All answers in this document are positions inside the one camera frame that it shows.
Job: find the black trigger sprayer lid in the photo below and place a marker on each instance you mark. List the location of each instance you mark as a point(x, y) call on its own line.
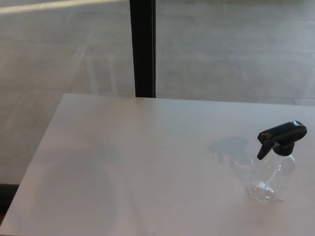
point(283, 132)

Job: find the clear plastic spray bottle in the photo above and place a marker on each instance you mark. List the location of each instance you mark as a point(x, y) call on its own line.
point(275, 172)

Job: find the black vertical window post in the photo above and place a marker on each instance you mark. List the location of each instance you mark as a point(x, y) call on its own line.
point(143, 49)

